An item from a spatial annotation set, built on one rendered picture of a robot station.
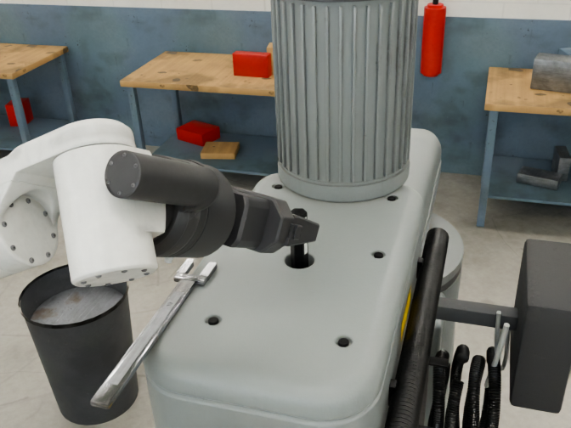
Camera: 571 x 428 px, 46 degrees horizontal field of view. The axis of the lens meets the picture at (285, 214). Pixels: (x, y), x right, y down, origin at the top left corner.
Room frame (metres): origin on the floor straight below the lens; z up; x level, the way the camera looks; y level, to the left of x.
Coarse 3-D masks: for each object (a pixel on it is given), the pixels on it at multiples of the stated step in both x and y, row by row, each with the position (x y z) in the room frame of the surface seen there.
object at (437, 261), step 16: (432, 240) 0.85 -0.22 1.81; (448, 240) 0.87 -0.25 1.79; (432, 256) 0.80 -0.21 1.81; (416, 272) 0.80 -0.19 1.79; (432, 272) 0.77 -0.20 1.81; (416, 288) 0.74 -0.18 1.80; (432, 288) 0.73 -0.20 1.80; (416, 304) 0.70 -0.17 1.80; (432, 304) 0.70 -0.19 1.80; (416, 320) 0.66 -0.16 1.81; (432, 320) 0.67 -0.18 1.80; (416, 336) 0.63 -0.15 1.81; (432, 336) 0.65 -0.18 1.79; (416, 352) 0.60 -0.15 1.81; (400, 368) 0.58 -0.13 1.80; (416, 368) 0.58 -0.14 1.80; (400, 384) 0.56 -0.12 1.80; (416, 384) 0.55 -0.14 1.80; (400, 400) 0.53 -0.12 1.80; (416, 400) 0.53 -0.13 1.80; (400, 416) 0.51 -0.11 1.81; (416, 416) 0.51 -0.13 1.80
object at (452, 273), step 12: (432, 216) 1.34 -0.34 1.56; (444, 228) 1.28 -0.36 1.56; (456, 240) 1.23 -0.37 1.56; (456, 252) 1.19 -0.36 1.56; (444, 264) 1.14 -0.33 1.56; (456, 264) 1.14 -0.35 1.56; (444, 276) 1.10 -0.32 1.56; (456, 276) 1.14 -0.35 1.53; (444, 288) 1.10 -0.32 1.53; (456, 288) 1.15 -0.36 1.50; (444, 324) 1.09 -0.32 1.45; (444, 336) 1.07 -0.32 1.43; (432, 348) 0.99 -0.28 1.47; (444, 348) 1.06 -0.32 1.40; (432, 372) 0.99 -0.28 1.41; (420, 420) 0.99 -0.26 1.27
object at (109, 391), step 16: (208, 272) 0.66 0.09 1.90; (176, 288) 0.63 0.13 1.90; (192, 288) 0.63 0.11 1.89; (176, 304) 0.60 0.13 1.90; (160, 320) 0.57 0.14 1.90; (144, 336) 0.54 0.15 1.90; (128, 352) 0.52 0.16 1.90; (144, 352) 0.52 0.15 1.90; (128, 368) 0.50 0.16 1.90; (112, 384) 0.48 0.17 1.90; (96, 400) 0.46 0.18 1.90; (112, 400) 0.46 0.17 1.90
